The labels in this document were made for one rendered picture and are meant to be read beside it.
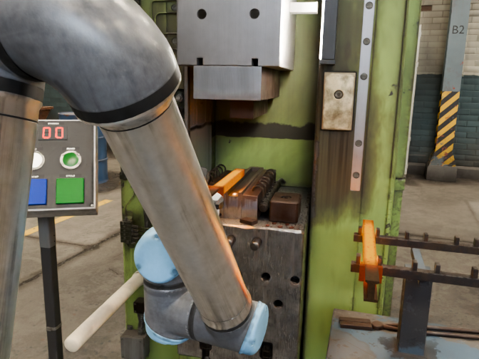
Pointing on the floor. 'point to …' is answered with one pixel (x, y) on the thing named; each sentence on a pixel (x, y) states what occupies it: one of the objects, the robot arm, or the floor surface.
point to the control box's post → (50, 285)
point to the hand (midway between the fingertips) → (212, 192)
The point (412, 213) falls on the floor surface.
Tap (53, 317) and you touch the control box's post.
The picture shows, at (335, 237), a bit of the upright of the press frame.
